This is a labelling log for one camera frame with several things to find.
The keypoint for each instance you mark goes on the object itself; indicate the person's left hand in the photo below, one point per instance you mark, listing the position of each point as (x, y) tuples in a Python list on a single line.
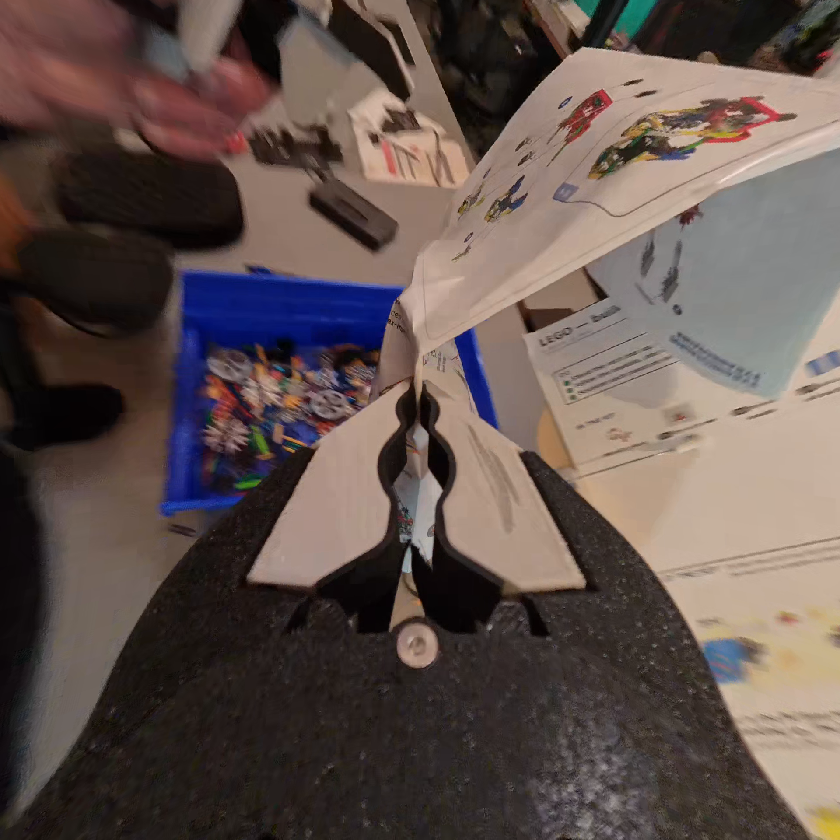
[(177, 118)]

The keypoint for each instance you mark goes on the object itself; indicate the black rectangular case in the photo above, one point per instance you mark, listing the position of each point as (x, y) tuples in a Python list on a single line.
[(354, 213)]

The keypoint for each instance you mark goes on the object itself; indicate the blue plastic bin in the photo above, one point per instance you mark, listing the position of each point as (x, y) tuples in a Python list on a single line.
[(275, 308)]

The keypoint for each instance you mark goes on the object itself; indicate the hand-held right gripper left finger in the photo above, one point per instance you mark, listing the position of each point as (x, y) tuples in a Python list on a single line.
[(334, 512)]

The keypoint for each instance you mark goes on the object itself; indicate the white printed leaflet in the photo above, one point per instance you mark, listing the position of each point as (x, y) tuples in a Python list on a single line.
[(407, 144)]

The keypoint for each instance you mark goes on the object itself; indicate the white instruction sign board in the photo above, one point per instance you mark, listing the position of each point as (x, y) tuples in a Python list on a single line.
[(754, 492)]

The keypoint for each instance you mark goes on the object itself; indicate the small black toy parts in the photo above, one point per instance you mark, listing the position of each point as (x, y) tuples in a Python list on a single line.
[(295, 151)]

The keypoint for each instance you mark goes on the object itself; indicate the paper instruction sheet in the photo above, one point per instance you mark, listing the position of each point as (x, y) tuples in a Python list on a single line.
[(590, 197)]

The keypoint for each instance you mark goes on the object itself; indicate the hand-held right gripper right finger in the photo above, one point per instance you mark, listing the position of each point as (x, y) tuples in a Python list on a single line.
[(505, 518)]

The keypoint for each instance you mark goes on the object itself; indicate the pile of colourful toy pieces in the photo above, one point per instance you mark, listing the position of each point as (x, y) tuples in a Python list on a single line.
[(275, 407)]

